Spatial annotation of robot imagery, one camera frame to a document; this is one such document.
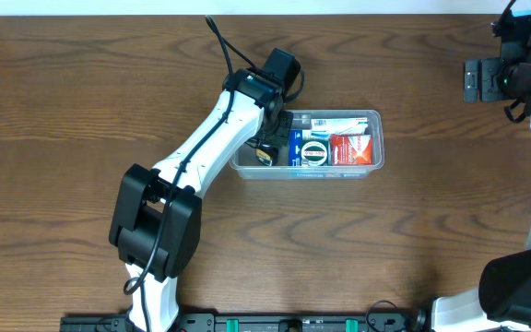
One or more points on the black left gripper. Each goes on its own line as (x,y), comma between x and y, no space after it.
(282,136)

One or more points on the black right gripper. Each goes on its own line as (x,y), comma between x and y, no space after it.
(494,90)

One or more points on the blue snack packet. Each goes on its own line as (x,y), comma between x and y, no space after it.
(295,140)

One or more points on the small dark bottle white cap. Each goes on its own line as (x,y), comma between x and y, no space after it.
(267,155)

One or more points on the dark green round-label box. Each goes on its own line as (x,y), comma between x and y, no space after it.
(314,153)

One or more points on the white green medicine box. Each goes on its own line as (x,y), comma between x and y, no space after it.
(339,126)

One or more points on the red white sachet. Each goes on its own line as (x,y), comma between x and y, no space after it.
(351,150)

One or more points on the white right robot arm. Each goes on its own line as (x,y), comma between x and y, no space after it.
(502,299)

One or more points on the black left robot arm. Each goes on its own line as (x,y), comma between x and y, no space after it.
(157,216)

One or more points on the clear plastic container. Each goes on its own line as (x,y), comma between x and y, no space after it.
(246,164)

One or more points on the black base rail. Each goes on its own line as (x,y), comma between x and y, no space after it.
(270,323)

